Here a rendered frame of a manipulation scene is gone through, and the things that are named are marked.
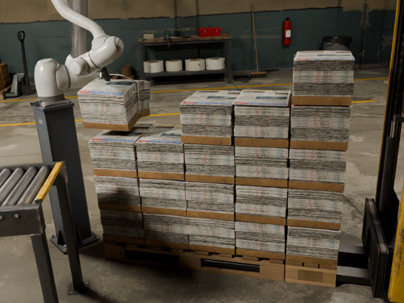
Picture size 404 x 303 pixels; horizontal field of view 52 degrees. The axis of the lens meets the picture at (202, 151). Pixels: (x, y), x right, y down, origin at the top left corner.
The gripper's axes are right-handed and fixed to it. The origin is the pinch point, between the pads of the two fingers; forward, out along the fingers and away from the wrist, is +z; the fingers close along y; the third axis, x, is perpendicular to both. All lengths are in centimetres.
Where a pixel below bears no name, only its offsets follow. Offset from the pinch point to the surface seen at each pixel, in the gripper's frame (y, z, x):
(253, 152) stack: 45, -14, 87
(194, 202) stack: 78, -12, 53
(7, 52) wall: 15, 507, -479
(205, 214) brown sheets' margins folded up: 86, -12, 60
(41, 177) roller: 51, -62, -11
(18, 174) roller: 52, -61, -25
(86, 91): 14.8, -17.1, -8.5
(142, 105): 26.4, 9.1, 14.2
